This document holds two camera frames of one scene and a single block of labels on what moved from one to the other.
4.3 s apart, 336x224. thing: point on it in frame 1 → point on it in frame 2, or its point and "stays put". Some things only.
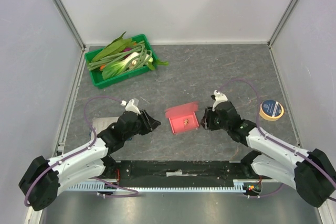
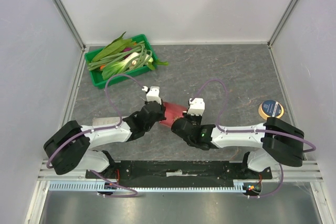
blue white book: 100,124 stays put
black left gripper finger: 151,123 → 163,116
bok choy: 113,69 stays put
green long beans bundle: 137,57 stays put
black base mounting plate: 181,170 stays put
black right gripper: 210,117 → 177,124
